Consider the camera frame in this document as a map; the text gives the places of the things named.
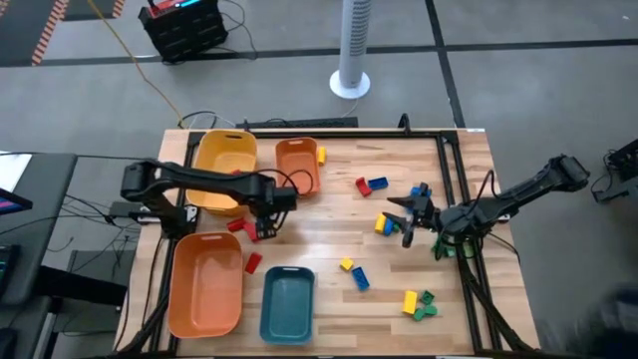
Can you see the blue tray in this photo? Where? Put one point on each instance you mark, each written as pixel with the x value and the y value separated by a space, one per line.
pixel 414 192

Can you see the rounded yellow toy block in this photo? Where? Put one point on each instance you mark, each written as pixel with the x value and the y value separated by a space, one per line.
pixel 322 156
pixel 380 223

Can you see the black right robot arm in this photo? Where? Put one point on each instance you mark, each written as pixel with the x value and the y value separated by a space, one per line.
pixel 528 192

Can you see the white paper sheet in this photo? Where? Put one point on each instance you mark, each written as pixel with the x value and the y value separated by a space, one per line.
pixel 12 172

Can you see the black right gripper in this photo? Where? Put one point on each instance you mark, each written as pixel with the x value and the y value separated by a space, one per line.
pixel 427 217

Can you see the red device on crate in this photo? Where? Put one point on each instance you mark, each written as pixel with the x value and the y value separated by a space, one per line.
pixel 164 7

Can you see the small orange plastic bin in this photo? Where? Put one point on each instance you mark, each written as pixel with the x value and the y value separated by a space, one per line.
pixel 296 159

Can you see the black aluminium table frame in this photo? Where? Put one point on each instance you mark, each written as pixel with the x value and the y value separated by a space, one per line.
pixel 349 134

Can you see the white tower fan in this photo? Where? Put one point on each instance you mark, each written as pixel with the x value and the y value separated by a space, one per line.
pixel 354 40

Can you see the long yellow toy block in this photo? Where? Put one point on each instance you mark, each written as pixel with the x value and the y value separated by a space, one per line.
pixel 410 302

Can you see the large orange plastic bin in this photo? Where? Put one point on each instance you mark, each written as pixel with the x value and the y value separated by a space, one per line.
pixel 204 284

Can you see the teal plastic bin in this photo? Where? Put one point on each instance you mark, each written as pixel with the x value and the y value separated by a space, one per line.
pixel 286 309

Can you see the small square yellow block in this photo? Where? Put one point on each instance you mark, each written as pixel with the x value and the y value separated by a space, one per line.
pixel 347 263

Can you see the black side desk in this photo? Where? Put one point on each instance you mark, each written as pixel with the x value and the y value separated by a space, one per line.
pixel 45 224

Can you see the lit computer screen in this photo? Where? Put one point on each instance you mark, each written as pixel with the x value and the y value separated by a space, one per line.
pixel 10 204

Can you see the black floor equipment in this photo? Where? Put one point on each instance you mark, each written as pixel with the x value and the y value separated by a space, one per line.
pixel 623 162

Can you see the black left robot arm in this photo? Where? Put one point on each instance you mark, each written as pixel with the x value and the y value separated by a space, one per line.
pixel 199 179

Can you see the black plastic crate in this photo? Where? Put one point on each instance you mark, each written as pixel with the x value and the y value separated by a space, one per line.
pixel 184 35

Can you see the black frame clamp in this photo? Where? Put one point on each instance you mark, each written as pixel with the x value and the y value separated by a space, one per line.
pixel 405 124

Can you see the blue crate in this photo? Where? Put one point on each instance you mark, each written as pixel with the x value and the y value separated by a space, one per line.
pixel 389 228

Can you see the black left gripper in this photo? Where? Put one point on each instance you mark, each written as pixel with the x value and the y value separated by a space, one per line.
pixel 284 198

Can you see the yellow plastic bin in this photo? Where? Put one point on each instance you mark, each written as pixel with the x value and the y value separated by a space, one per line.
pixel 224 149

